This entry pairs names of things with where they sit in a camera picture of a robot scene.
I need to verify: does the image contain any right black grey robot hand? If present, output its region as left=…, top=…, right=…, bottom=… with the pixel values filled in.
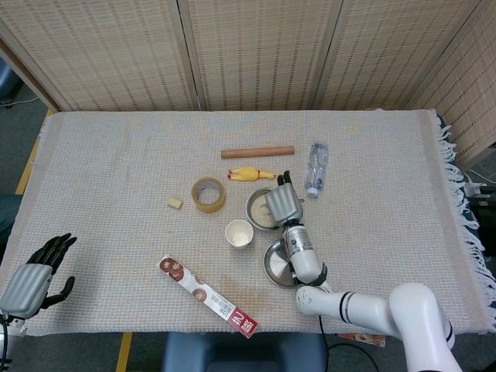
left=264, top=169, right=305, bottom=229

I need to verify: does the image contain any left black grey robot hand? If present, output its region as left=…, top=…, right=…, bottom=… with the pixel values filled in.
left=0, top=232, right=78, bottom=319

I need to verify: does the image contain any steel bowl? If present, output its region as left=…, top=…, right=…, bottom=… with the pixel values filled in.
left=263, top=238, right=300, bottom=289
left=245, top=187, right=288, bottom=232

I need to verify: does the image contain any white paper cup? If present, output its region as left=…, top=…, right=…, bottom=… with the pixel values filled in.
left=225, top=219, right=254, bottom=250

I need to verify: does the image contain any yellow rubber chicken toy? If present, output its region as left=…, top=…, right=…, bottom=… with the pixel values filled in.
left=226, top=166, right=277, bottom=182

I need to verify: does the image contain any clear plastic water bottle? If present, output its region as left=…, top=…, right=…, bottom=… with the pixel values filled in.
left=302, top=142, right=330, bottom=198

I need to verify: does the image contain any wooden rolling pin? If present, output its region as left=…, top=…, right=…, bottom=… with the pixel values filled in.
left=220, top=145, right=296, bottom=160

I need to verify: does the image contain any clear packing tape roll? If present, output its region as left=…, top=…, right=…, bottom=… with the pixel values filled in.
left=191, top=177, right=226, bottom=213

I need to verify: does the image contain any yellow floor tape strip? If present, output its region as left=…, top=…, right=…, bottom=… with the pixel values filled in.
left=115, top=332, right=133, bottom=372
left=14, top=109, right=56, bottom=195

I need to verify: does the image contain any red white cling film box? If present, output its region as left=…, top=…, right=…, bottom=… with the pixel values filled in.
left=157, top=253, right=258, bottom=340

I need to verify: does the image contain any white woven fringed tablecloth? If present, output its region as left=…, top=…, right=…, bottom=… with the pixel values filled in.
left=0, top=109, right=496, bottom=337

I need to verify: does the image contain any bamboo folding screen panel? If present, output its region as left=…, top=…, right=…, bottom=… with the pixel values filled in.
left=312, top=0, right=490, bottom=112
left=0, top=0, right=199, bottom=113
left=177, top=0, right=345, bottom=112
left=405, top=0, right=496, bottom=168

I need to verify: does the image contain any orange printed paper pack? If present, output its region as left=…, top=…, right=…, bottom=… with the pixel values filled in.
left=336, top=332, right=388, bottom=349

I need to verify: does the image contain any dark blue under cloth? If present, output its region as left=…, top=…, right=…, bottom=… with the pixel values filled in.
left=436, top=114, right=484, bottom=237

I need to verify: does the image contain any white power strip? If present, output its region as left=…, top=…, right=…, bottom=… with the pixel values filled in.
left=463, top=170, right=490, bottom=197

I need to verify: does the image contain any black box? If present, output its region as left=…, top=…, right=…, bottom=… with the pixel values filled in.
left=467, top=186, right=496, bottom=257

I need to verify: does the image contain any black floor cable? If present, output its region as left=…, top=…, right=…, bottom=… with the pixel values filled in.
left=318, top=315, right=380, bottom=372

